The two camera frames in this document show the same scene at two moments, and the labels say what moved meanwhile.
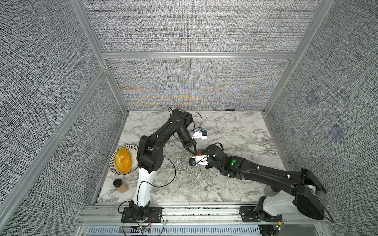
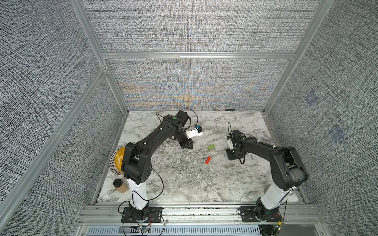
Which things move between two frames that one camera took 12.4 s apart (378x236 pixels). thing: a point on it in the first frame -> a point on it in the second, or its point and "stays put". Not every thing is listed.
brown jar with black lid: x=117 y=183 stays put
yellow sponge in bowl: x=123 y=159 stays put
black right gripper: x=208 y=166 -> x=230 y=157
